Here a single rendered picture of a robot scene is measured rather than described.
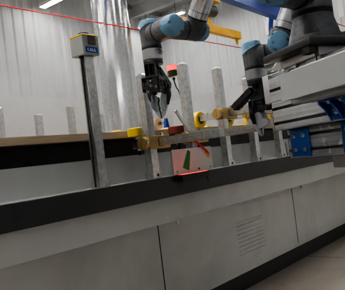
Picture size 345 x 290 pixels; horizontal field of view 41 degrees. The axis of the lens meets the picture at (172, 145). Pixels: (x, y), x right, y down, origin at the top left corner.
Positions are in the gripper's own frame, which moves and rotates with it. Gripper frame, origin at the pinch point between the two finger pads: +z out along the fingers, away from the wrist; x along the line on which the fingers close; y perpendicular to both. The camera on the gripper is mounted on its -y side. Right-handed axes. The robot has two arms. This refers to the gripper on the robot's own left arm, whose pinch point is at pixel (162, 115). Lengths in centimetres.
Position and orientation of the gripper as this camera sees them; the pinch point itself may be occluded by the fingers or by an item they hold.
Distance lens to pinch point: 170.9
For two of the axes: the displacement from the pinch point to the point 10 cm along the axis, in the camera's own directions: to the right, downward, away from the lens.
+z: 1.2, 9.9, -0.3
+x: 9.2, -1.2, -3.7
